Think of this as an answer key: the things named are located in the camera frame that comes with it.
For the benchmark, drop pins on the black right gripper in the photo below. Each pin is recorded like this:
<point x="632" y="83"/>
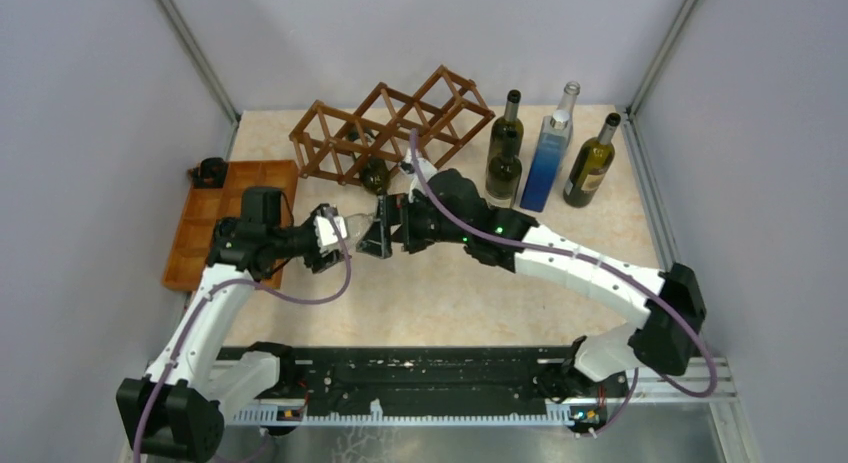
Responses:
<point x="393" y="210"/>

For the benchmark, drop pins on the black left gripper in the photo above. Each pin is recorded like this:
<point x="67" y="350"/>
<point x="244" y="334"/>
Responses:
<point x="320" y="263"/>

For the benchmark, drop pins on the small clear glass bottle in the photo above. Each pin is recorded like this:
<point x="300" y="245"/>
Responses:
<point x="357" y="226"/>

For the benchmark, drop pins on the green white-labelled wine bottle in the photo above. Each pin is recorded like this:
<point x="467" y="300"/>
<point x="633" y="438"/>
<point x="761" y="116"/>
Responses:
<point x="504" y="172"/>

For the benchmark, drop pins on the blue square vodka bottle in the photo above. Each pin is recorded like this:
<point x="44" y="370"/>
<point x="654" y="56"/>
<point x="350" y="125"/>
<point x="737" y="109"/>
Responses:
<point x="552" y="143"/>

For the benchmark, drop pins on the clear glass wine bottle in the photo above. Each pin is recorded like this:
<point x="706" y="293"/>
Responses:
<point x="570" y="94"/>

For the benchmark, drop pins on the olive green wine bottle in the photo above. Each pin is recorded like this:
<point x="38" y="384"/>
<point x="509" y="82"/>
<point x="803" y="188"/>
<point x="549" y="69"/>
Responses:
<point x="591" y="164"/>

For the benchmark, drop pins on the dark green labelled wine bottle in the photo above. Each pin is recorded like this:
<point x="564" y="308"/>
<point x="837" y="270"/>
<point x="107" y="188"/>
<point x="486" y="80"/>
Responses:
<point x="508" y="128"/>

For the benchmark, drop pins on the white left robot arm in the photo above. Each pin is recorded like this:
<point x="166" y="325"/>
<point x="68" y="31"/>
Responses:
<point x="178" y="409"/>

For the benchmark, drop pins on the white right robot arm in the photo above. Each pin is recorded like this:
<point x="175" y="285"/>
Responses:
<point x="663" y="310"/>

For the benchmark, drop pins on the brown wooden wine rack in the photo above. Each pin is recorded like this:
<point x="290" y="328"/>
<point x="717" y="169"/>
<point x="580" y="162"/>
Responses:
<point x="447" y="111"/>

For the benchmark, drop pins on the brown wooden compartment tray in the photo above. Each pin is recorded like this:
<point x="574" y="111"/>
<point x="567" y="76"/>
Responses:
<point x="204" y="207"/>

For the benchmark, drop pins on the black object behind tray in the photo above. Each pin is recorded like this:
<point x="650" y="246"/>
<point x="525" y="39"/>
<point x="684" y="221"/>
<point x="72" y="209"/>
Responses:
<point x="210" y="173"/>

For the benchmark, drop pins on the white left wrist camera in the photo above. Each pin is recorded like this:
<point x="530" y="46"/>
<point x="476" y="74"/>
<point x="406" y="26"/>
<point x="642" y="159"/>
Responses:
<point x="330" y="232"/>

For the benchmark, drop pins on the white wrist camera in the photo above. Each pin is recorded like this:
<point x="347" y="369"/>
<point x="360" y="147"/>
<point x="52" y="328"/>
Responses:
<point x="330" y="232"/>
<point x="417" y="167"/>

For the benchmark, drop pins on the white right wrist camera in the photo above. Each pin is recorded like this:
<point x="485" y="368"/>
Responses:
<point x="417" y="167"/>

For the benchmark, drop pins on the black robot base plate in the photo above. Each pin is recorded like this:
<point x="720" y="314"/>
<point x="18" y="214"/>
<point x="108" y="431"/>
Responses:
<point x="436" y="381"/>

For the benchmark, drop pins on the aluminium frame rail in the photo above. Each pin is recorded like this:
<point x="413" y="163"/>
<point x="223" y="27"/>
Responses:
<point x="731" y="432"/>

